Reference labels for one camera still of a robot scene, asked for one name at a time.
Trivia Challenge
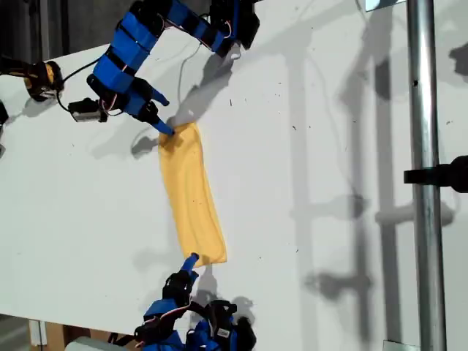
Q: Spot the black clamp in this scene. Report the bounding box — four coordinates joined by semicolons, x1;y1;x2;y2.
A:
403;155;468;194

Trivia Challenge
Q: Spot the black camera box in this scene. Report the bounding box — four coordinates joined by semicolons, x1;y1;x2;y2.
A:
208;300;238;339
68;97;100;123

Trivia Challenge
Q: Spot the black camera stalk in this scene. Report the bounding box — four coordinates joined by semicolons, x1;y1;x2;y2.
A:
95;97;110;123

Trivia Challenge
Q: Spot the steel post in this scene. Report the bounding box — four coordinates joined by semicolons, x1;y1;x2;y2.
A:
406;0;448;351

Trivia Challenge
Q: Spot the black camera cable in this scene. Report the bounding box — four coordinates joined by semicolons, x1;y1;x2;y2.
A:
54;60;98;110

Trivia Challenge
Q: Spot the white box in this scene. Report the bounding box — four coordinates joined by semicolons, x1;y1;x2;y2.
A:
64;336;114;351

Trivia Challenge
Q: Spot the yellow towel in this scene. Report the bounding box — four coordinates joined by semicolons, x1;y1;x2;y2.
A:
157;121;228;270

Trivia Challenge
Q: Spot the brown cardboard box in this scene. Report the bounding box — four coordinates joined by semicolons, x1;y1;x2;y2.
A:
43;321;110;351

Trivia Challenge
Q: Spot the white table leg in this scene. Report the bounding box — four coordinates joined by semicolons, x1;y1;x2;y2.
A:
29;320;48;347

